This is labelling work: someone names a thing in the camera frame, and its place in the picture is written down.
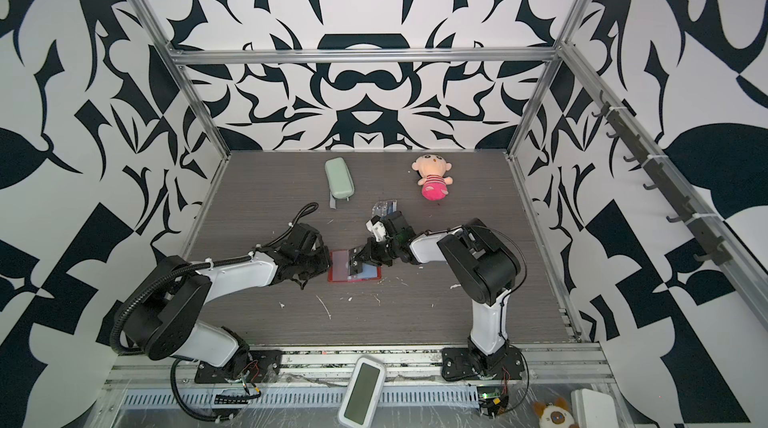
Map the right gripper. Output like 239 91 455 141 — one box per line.
354 238 403 267

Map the red card holder wallet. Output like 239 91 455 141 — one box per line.
328 250 382 283

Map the clear plastic card box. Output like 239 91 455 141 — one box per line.
372 200 398 217

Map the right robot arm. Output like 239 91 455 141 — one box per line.
349 211 523 366

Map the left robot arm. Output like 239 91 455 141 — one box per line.
109 223 331 370

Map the mint green glasses case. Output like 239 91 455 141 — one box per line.
324 157 355 200

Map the pink plush doll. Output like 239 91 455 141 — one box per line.
412 154 453 201

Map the white timer display device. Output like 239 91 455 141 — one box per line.
337 356 387 428

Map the small green circuit board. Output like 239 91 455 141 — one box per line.
477 386 509 418

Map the white brown plush toy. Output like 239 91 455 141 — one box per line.
532 397 579 428

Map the white box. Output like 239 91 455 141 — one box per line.
571 388 620 428

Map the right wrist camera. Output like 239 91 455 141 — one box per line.
366 216 387 243

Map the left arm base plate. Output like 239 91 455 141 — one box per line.
194 349 284 384

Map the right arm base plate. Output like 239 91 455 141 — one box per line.
440 344 528 382

